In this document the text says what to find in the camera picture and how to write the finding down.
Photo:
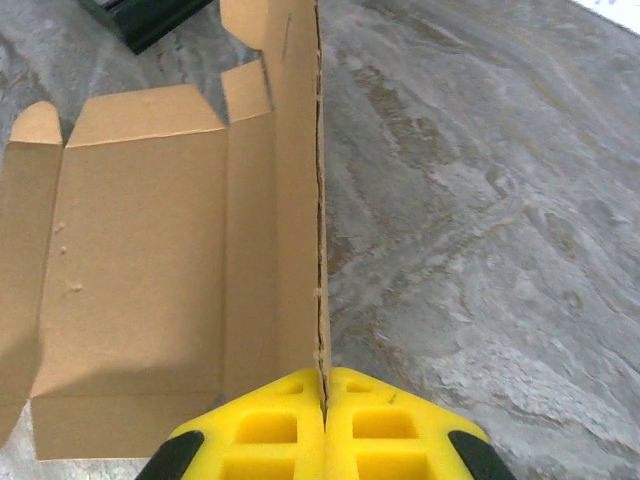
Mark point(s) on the brown cardboard paper box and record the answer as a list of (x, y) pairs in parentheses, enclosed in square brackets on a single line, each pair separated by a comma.
[(145, 240)]

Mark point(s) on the black and white chessboard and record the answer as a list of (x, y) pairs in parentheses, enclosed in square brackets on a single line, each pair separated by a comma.
[(142, 20)]

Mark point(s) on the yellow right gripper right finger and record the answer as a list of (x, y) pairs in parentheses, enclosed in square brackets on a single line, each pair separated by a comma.
[(390, 450)]

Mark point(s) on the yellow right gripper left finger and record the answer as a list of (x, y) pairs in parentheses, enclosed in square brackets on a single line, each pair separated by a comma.
[(265, 450)]

